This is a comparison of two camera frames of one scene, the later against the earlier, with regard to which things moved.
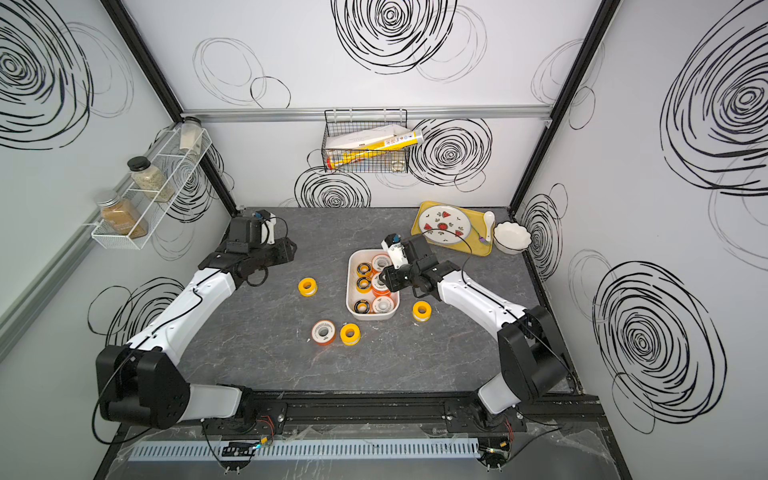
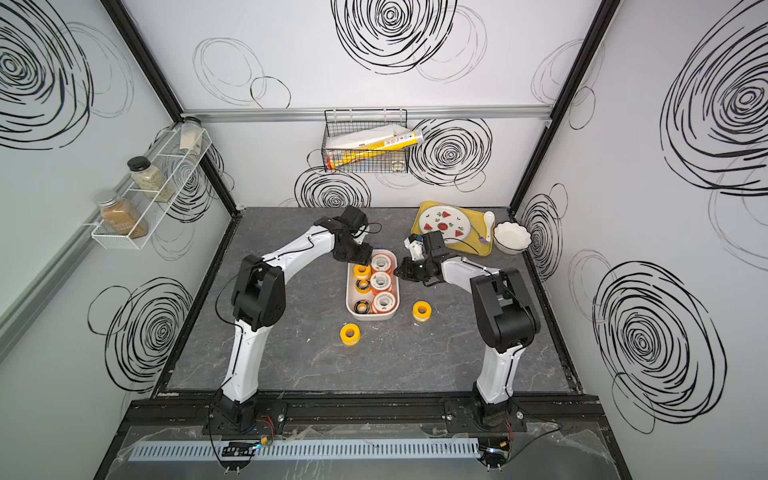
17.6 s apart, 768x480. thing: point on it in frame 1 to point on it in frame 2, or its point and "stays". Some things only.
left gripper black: x=284 y=250 to x=363 y=258
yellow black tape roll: x=363 y=285 stays
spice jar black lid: x=151 y=180 stays
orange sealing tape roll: x=323 y=332 to x=384 y=302
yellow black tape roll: x=361 y=306 stays
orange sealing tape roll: x=379 y=288 stays
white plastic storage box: x=366 y=295 stays
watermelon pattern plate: x=444 y=225 stays
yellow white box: x=354 y=146 stays
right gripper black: x=391 y=281 to x=407 y=270
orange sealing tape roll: x=381 y=261 stays
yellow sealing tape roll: x=308 y=292 to x=362 y=272
